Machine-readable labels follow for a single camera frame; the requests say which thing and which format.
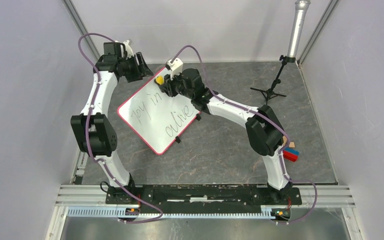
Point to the long wooden block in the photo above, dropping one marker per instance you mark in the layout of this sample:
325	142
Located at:
284	140

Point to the red block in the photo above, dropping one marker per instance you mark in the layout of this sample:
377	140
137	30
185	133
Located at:
290	156

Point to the aluminium corner profile left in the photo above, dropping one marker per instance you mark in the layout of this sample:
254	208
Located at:
85	44

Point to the aluminium corner profile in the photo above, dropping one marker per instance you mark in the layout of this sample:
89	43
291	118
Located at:
85	44
332	4

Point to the aluminium corner profile right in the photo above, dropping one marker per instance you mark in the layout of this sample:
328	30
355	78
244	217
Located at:
332	4

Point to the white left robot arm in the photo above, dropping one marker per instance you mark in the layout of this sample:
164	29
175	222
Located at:
93	131

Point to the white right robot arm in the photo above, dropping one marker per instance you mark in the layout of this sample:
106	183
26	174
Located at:
264	131

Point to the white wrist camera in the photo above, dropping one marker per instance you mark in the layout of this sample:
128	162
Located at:
175	67
127	51

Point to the grey cable duct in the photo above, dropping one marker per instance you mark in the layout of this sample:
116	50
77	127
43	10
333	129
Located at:
123	212

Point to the black tripod stand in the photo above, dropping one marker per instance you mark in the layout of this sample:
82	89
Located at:
270	93

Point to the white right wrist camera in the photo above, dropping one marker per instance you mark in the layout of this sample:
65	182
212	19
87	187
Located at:
175	67

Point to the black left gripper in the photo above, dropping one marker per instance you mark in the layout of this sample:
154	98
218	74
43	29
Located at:
140	71

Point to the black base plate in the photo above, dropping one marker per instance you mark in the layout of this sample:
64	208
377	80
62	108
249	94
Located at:
200	198

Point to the blue block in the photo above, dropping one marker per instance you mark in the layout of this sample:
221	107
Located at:
291	151

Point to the yellow bone-shaped eraser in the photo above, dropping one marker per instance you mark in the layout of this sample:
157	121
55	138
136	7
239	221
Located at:
159	80

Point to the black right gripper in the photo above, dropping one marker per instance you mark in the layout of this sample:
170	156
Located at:
166	87

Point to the pink framed whiteboard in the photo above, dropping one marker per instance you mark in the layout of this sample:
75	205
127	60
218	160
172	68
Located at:
155	117

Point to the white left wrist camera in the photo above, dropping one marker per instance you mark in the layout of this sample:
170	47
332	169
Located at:
127	51

